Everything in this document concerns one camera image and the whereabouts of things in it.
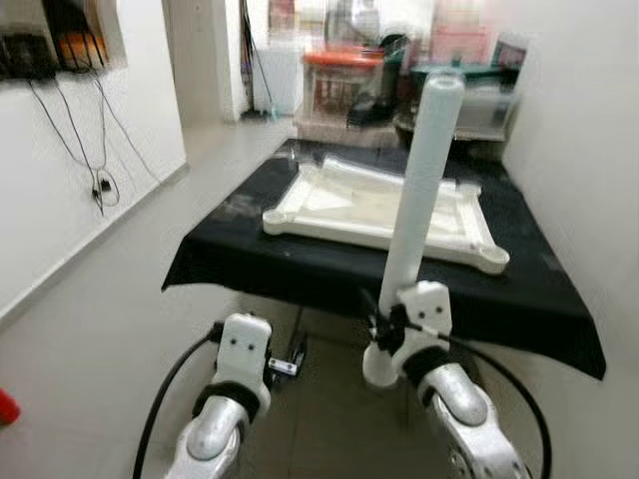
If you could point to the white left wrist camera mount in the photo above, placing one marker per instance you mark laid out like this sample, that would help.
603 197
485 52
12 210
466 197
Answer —
245 344

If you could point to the red plastic stool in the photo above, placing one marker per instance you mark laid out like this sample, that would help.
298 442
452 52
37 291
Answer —
8 407

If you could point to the white appliance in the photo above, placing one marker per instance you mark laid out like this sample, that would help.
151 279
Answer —
280 80

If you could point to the black bag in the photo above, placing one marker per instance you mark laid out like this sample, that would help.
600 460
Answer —
374 100

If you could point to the white plastic children table top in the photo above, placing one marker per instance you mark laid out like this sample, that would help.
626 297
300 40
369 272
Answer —
339 210

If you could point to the storage box with orange lid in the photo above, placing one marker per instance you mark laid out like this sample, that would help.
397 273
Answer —
339 85

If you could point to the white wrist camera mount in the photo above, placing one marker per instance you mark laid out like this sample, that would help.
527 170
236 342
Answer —
424 309
245 344

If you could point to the black router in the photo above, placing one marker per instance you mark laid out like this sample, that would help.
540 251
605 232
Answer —
28 58

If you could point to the dark printed carton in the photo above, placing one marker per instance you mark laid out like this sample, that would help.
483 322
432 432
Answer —
511 52

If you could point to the black tablecloth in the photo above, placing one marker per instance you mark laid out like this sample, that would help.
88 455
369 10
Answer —
250 259

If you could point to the white plastic table leg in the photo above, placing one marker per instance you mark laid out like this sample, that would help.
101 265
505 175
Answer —
424 180
369 172

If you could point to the pink box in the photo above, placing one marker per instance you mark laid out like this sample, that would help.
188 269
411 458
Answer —
464 35

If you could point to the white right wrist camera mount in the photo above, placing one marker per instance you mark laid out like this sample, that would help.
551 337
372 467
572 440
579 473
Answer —
424 309

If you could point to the clear plastic storage bin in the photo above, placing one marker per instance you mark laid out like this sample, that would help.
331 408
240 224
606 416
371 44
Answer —
489 110

